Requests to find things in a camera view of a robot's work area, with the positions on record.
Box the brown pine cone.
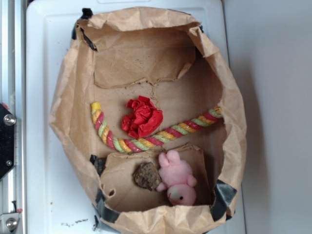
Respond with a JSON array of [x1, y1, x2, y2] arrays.
[[133, 162, 161, 191]]

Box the black metal bracket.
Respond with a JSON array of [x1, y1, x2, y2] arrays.
[[0, 104, 16, 180]]

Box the brown paper bag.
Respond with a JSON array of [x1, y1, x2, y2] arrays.
[[49, 7, 247, 234]]

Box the aluminium frame rail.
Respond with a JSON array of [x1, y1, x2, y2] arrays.
[[0, 0, 28, 234]]

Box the multicolored twisted rope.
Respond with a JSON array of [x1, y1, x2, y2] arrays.
[[91, 102, 223, 154]]

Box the crumpled red paper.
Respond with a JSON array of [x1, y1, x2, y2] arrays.
[[121, 96, 163, 138]]

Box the white plastic bin lid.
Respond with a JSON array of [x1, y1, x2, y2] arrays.
[[25, 0, 247, 234]]

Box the pink plush bunny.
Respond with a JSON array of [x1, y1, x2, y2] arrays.
[[156, 150, 197, 206]]

